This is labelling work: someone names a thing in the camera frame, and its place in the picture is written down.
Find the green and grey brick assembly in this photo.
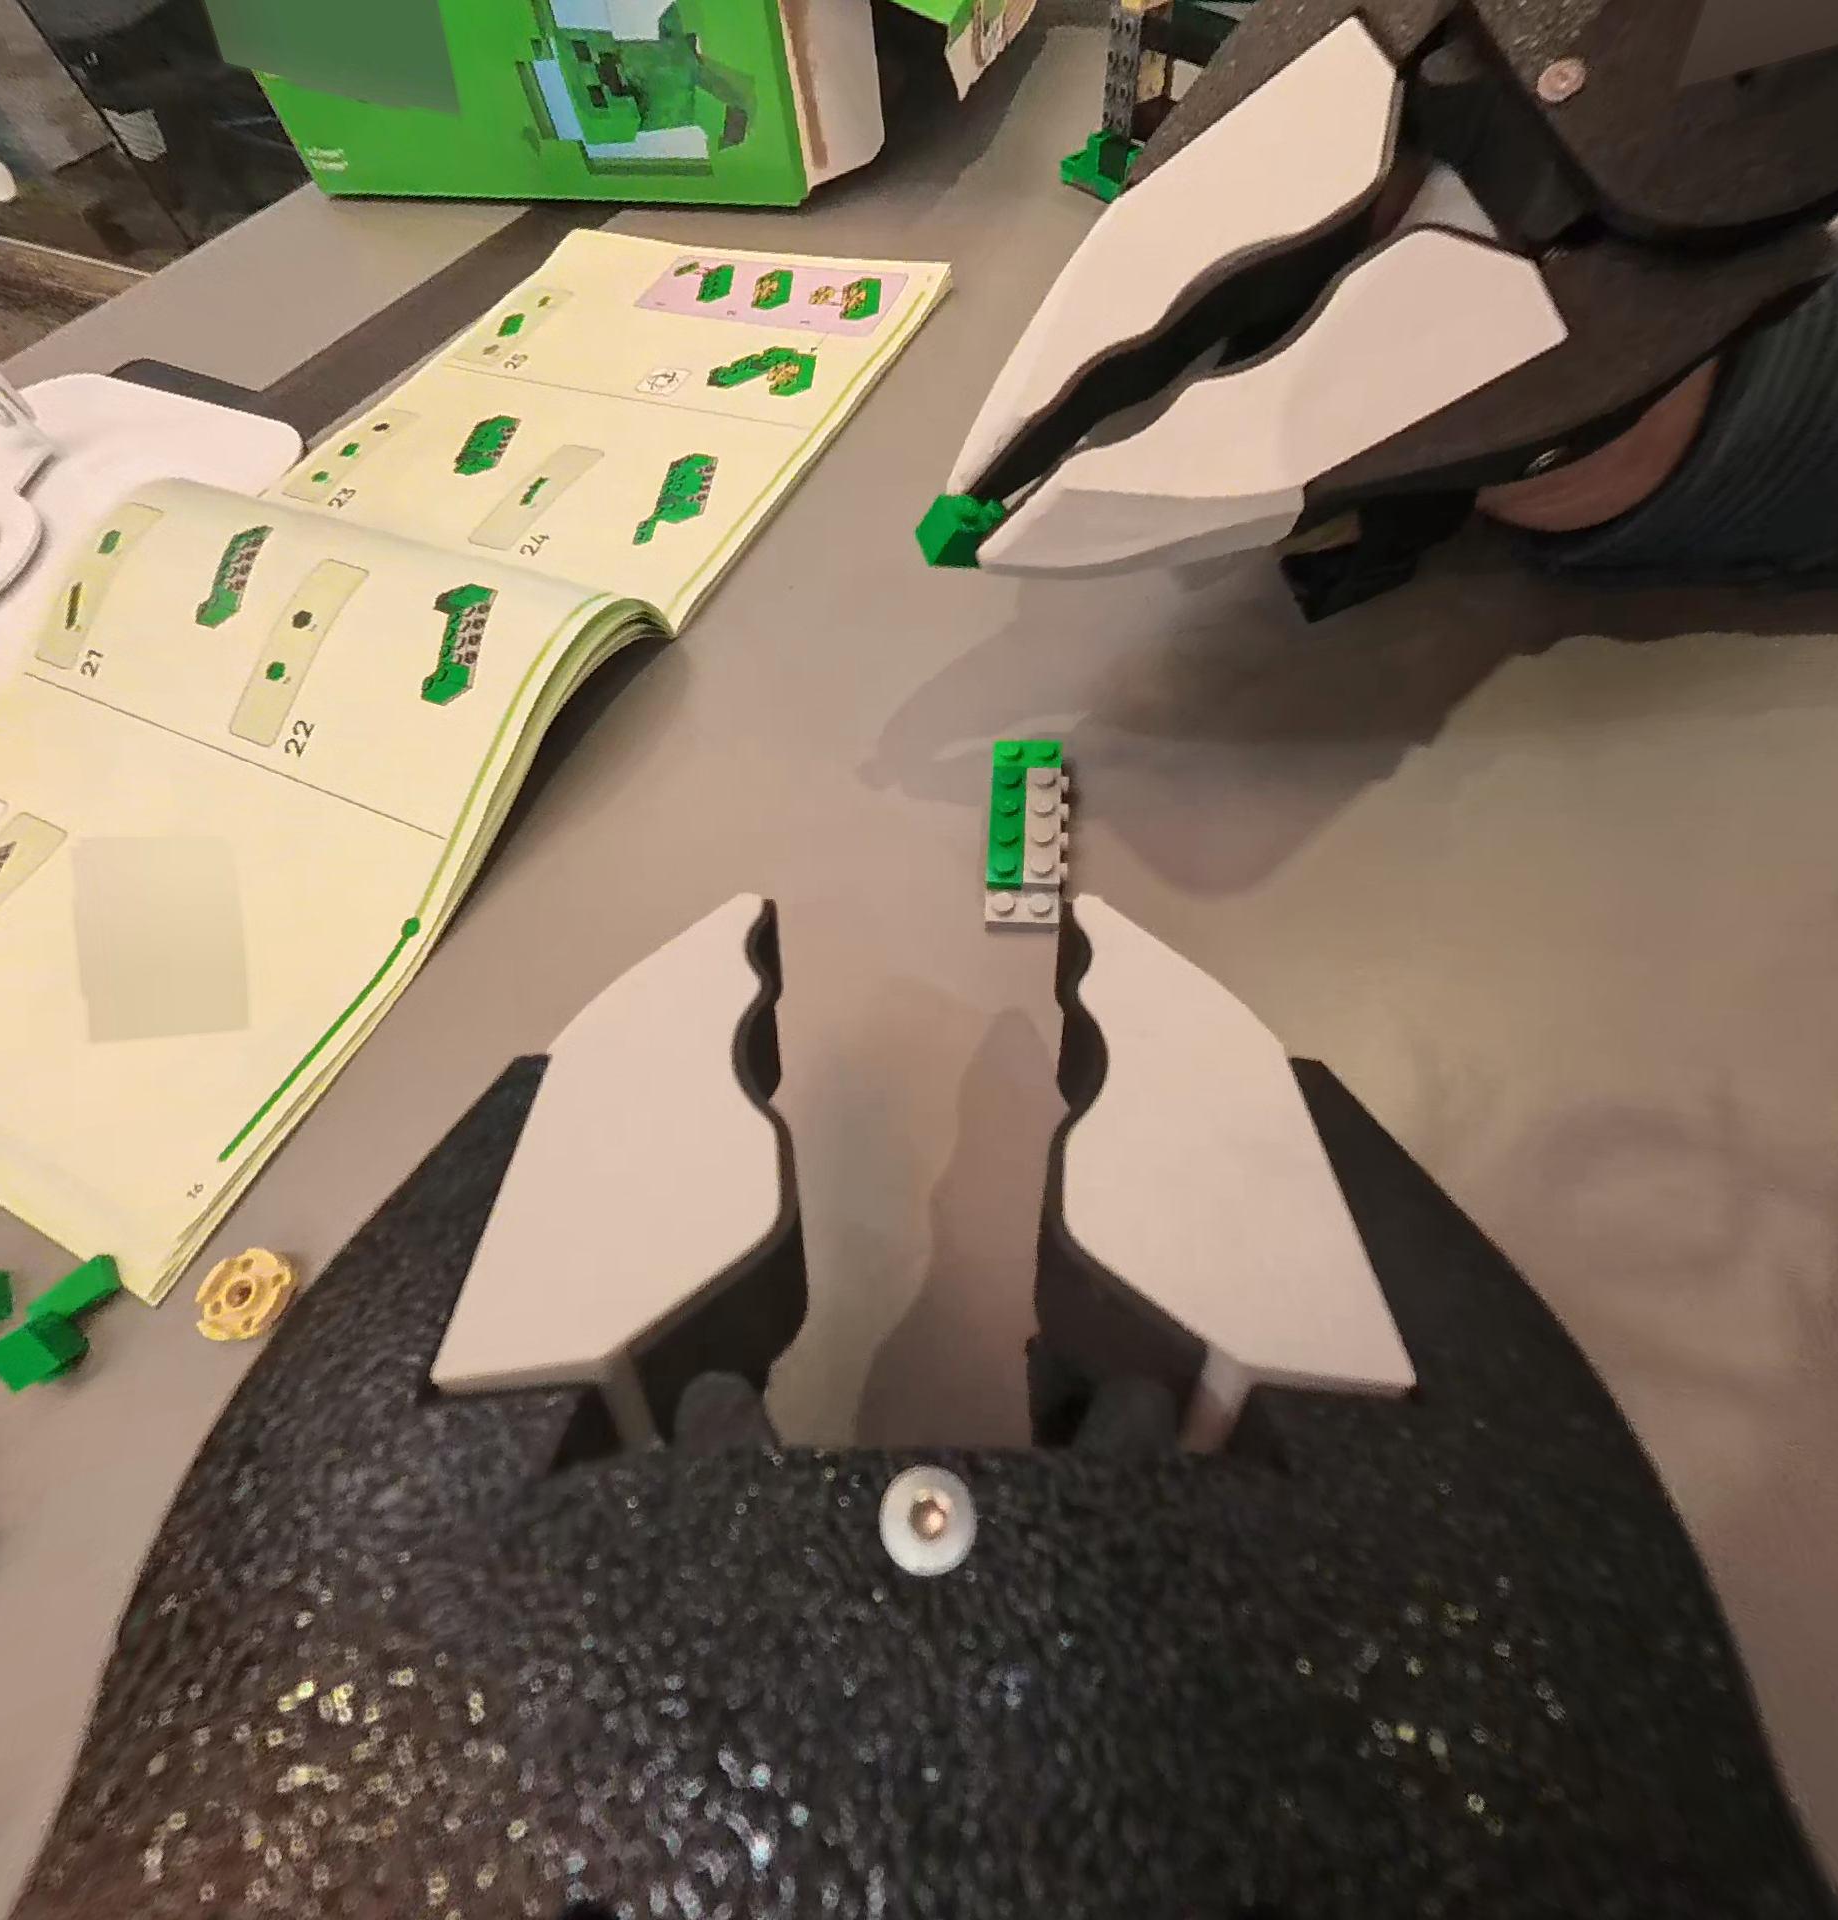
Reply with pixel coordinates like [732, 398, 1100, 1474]
[983, 736, 1074, 931]

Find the black cabinet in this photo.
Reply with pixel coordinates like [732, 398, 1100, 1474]
[0, 0, 321, 279]

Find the grey desk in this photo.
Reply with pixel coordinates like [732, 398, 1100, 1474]
[0, 29, 1838, 1920]

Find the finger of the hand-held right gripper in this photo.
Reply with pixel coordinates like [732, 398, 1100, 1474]
[976, 224, 1571, 574]
[941, 14, 1408, 511]

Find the person's right forearm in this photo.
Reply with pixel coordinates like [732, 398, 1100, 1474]
[1518, 270, 1838, 578]

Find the pile of green bricks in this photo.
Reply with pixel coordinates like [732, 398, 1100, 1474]
[0, 1252, 126, 1396]

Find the tan round brick piece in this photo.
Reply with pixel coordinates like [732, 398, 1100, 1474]
[195, 1248, 299, 1342]

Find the white tray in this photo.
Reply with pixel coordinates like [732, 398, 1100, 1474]
[0, 373, 308, 721]

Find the dark grey brick tower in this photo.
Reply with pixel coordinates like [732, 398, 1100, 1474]
[1061, 0, 1160, 203]

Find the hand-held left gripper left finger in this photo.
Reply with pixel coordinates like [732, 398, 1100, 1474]
[429, 892, 811, 1454]

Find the person's right hand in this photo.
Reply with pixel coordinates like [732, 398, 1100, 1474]
[1481, 360, 1722, 534]

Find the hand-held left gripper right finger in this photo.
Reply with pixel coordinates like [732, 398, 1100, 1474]
[1032, 892, 1420, 1454]

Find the open instruction booklet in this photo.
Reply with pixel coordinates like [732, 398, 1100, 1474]
[0, 224, 954, 1304]

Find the green toy box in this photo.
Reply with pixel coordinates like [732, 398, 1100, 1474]
[199, 0, 883, 210]

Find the small green brick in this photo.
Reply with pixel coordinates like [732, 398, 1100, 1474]
[917, 492, 1010, 569]

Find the small green cardboard box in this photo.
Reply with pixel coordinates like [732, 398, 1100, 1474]
[889, 0, 1018, 99]

